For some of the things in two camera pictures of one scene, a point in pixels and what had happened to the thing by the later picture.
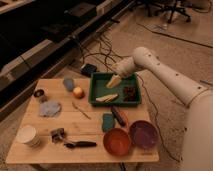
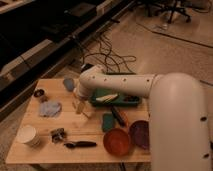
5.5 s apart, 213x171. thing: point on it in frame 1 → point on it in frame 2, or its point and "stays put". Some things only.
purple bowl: x=144 y=134 stays put
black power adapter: x=88 y=69 stays put
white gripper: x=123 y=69 → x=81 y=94
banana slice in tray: x=107 y=98 stays put
